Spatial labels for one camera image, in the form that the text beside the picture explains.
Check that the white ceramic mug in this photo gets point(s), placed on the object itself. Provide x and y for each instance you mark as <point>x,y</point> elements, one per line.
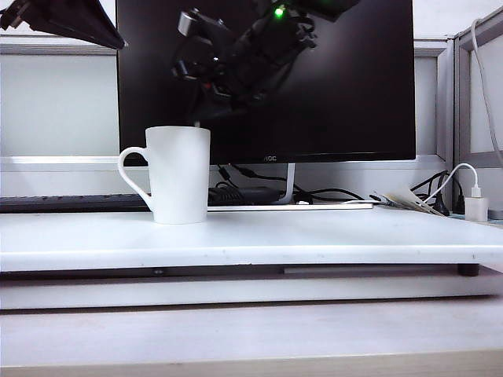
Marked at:
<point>178,176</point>

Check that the white raised board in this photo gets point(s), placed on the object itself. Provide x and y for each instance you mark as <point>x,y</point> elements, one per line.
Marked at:
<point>275,239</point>

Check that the black board foot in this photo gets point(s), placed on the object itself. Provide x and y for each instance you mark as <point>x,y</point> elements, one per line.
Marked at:
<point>467,271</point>

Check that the black wrist camera silver lens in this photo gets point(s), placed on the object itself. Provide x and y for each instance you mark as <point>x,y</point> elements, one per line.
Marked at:
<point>186,21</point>

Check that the silver monitor stand neck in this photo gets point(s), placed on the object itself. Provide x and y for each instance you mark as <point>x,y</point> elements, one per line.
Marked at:
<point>290,184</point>

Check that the black keyboard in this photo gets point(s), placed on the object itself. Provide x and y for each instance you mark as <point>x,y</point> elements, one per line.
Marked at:
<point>78,203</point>

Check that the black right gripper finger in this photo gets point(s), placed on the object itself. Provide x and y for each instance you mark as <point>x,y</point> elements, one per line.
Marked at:
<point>226,110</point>
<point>205,102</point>

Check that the black computer monitor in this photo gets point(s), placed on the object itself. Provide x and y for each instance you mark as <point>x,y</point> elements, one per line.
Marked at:
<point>353,98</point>

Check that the white USB charger plug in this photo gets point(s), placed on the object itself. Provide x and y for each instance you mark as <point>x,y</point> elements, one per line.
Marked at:
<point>475,210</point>

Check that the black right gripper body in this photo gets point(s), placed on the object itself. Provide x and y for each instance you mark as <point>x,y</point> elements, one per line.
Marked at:
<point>267,55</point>

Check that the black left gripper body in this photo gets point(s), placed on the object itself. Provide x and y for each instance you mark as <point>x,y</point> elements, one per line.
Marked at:
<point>13,13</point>

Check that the black power adapter brick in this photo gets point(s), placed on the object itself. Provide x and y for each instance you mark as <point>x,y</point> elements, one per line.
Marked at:
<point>243,194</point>

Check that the grey aluminium partition frame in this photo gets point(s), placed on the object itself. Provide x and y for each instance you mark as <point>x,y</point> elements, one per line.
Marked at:
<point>456,98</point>

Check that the folded paper booklet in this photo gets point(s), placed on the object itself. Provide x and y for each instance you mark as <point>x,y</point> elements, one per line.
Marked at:
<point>404,198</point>

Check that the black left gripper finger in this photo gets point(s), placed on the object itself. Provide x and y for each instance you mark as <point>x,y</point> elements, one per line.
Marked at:
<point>78,21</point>

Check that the grey power strip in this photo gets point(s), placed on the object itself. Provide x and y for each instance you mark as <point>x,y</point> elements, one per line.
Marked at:
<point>496,214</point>

